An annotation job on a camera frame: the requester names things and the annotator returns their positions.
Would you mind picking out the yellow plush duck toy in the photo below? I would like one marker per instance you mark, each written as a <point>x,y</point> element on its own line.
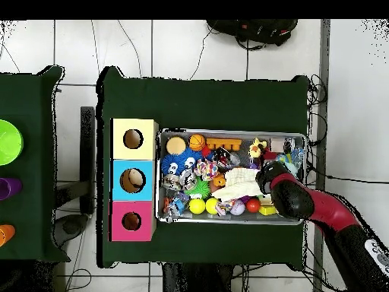
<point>256,149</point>

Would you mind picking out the orange cup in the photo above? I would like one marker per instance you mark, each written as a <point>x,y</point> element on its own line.
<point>6,234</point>

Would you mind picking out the cream waffle cloth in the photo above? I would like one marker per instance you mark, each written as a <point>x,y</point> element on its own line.
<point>240,184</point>

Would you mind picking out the tan round foam disc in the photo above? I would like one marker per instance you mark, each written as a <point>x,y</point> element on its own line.
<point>176,145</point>

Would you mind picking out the dark green table cloth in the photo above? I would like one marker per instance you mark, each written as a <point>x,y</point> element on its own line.
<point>197,106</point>
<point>30,197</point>

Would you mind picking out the orange toy basketball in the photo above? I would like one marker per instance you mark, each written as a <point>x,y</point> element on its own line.
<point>197,142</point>

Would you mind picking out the purple cup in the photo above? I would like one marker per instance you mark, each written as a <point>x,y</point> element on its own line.
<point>10,188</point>

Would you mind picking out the shallow clear mesh bin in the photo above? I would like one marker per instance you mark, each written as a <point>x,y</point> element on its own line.
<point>197,219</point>

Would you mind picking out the lime green bowl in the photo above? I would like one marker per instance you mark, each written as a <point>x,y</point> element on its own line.
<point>9,143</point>

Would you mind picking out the orange plastic building block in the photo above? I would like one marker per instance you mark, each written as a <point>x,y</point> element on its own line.
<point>219,181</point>
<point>223,143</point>

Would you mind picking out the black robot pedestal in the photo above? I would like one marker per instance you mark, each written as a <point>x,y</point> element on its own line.
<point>194,279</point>

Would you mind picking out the green spiky ball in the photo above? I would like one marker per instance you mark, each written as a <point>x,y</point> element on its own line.
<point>198,188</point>

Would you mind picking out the yellow ball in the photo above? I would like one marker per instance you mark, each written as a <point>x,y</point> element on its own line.
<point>197,206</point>
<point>212,206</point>

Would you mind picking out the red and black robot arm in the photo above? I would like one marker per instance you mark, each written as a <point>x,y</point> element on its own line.
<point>328,210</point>

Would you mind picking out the wooden box with three holes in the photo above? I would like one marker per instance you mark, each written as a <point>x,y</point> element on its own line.
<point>118,152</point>

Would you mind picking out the mint green waffle cloth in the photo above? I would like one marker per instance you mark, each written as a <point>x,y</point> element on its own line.
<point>291,166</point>

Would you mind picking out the blue fuzzy monster toy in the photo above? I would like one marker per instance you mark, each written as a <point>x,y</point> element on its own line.
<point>179,161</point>

